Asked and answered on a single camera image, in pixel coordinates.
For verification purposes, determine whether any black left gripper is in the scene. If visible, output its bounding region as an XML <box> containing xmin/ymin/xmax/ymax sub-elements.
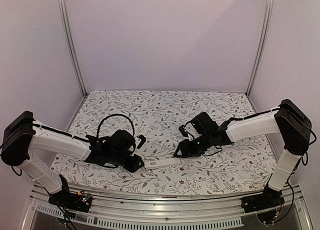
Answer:
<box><xmin>107</xmin><ymin>152</ymin><xmax>145</xmax><ymax>174</ymax></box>

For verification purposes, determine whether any aluminium front rail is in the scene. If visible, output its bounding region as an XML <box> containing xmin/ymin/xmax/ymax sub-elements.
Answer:
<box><xmin>21</xmin><ymin>184</ymin><xmax>316</xmax><ymax>230</ymax></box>

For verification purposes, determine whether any white remote control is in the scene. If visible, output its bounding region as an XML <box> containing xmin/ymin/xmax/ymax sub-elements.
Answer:
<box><xmin>144</xmin><ymin>158</ymin><xmax>181</xmax><ymax>170</ymax></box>

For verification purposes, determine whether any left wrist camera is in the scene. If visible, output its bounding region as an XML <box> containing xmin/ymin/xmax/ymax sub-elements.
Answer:
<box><xmin>136</xmin><ymin>134</ymin><xmax>147</xmax><ymax>149</ymax></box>

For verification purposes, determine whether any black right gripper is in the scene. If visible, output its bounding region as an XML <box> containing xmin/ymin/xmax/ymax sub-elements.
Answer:
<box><xmin>173</xmin><ymin>132</ymin><xmax>213</xmax><ymax>159</ymax></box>

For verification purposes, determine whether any floral patterned table mat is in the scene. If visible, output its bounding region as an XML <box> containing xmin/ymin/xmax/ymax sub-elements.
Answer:
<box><xmin>50</xmin><ymin>90</ymin><xmax>276</xmax><ymax>195</ymax></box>

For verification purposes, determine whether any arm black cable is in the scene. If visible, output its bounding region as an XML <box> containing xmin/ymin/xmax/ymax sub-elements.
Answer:
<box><xmin>203</xmin><ymin>146</ymin><xmax>225</xmax><ymax>158</ymax></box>
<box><xmin>96</xmin><ymin>113</ymin><xmax>136</xmax><ymax>140</ymax></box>

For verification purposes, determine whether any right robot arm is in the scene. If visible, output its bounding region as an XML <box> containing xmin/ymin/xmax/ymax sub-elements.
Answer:
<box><xmin>173</xmin><ymin>99</ymin><xmax>317</xmax><ymax>208</ymax></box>

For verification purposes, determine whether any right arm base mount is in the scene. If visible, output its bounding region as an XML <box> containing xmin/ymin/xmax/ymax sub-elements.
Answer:
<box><xmin>241</xmin><ymin>185</ymin><xmax>285</xmax><ymax>225</ymax></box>

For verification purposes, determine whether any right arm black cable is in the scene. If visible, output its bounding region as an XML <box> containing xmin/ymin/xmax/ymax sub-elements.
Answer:
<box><xmin>203</xmin><ymin>146</ymin><xmax>225</xmax><ymax>158</ymax></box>

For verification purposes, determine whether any left aluminium post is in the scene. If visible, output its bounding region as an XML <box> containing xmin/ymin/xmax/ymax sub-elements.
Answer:
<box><xmin>58</xmin><ymin>0</ymin><xmax>88</xmax><ymax>98</ymax></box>

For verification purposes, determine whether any aluminium post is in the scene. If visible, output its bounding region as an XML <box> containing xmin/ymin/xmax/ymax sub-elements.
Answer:
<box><xmin>58</xmin><ymin>0</ymin><xmax>88</xmax><ymax>98</ymax></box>
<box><xmin>245</xmin><ymin>0</ymin><xmax>274</xmax><ymax>99</ymax></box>

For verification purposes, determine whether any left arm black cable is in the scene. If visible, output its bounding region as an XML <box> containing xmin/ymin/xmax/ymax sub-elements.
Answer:
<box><xmin>96</xmin><ymin>113</ymin><xmax>136</xmax><ymax>140</ymax></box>

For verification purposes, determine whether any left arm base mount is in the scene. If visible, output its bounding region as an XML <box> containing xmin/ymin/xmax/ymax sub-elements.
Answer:
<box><xmin>48</xmin><ymin>174</ymin><xmax>93</xmax><ymax>213</ymax></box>

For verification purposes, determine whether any right aluminium post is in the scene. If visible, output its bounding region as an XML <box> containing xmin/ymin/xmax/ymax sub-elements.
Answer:
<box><xmin>245</xmin><ymin>0</ymin><xmax>274</xmax><ymax>99</ymax></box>

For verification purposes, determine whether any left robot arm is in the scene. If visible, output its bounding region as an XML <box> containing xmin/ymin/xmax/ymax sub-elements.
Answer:
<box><xmin>0</xmin><ymin>111</ymin><xmax>146</xmax><ymax>207</ymax></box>

